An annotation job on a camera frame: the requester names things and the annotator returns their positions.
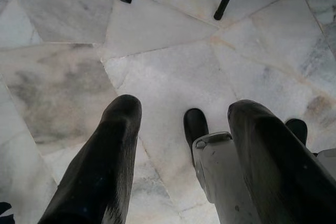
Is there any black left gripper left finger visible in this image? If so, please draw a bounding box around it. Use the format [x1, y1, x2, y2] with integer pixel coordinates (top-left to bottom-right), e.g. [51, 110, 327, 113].
[38, 94, 143, 224]

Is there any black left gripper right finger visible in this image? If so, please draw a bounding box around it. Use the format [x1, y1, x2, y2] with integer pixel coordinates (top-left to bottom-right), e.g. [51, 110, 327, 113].
[227, 99, 336, 224]

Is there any black robot right foot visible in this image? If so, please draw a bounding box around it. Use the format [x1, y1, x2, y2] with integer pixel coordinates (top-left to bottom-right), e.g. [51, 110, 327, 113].
[285, 118, 308, 146]

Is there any black robot foot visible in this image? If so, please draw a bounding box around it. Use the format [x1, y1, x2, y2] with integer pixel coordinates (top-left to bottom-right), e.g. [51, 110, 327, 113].
[183, 108, 210, 167]
[285, 118, 308, 146]

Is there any black robot left foot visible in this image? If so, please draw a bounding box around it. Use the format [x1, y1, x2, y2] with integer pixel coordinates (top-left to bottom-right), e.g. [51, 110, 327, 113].
[183, 108, 210, 167]

